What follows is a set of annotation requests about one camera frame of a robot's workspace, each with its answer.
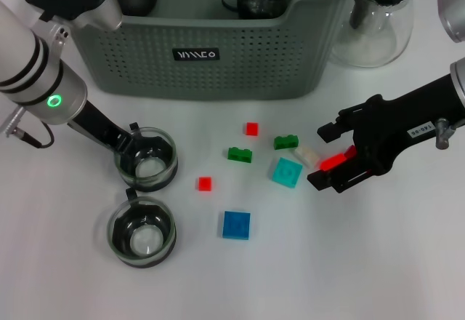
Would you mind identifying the teal square toy block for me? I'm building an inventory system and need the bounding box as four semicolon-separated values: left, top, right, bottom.
268;157;304;189

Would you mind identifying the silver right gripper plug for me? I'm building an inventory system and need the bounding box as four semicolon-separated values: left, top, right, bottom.
434;118;465;150

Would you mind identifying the white toy brick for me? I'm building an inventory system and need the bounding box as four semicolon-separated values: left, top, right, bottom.
294;144;320;169

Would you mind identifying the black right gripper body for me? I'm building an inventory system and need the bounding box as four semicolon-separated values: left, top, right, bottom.
351;74;465;176

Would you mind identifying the green toy brick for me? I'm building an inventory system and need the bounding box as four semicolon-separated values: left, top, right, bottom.
273;135;299;151
227;146;254;164

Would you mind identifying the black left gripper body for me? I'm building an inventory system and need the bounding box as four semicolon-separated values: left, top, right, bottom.
67;101;120;149

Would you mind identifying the dark red toy brick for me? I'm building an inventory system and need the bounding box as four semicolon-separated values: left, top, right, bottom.
343;145;372;183

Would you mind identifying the blue square toy block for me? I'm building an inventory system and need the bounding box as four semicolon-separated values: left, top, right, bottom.
219;210;251;241

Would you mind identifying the grey-green perforated storage bin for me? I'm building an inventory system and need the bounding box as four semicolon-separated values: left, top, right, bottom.
34;0;368;102

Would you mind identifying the glass carafe with black lid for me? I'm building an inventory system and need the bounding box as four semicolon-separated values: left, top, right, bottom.
328;0;421;69

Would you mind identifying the bright red toy brick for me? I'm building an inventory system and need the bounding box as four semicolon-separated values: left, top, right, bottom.
319;152;346;171

